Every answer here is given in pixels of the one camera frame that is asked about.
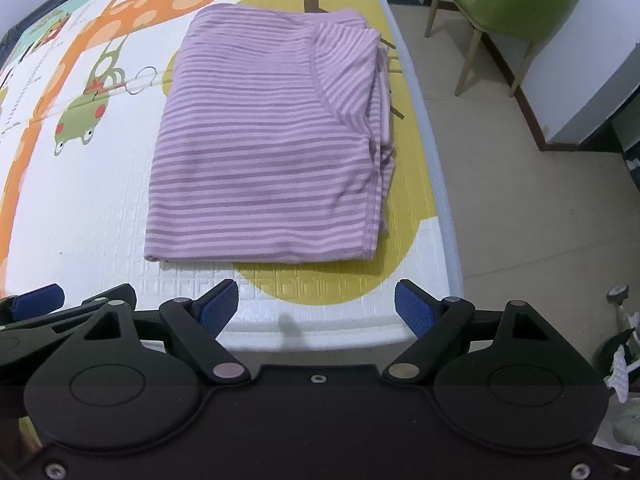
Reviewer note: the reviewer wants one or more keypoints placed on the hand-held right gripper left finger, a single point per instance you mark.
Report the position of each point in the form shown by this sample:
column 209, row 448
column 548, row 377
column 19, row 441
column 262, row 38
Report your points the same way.
column 220, row 307

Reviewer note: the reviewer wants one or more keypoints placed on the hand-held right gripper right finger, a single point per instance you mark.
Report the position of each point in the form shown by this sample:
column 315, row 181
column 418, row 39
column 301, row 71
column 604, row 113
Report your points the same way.
column 412, row 307

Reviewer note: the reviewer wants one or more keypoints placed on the printed cartoon play mat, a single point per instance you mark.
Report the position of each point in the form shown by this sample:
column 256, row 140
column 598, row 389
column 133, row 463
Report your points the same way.
column 75, row 200

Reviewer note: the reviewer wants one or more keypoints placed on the purple striped shirt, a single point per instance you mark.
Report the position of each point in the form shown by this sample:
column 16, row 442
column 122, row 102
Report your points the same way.
column 260, row 150

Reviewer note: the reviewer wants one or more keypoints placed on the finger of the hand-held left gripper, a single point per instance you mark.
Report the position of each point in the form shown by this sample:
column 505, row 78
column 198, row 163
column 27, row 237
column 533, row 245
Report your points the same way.
column 40, row 301
column 122, row 292

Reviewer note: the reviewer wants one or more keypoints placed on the grey padded rail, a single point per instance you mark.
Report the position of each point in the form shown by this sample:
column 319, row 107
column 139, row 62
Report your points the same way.
column 20, row 30

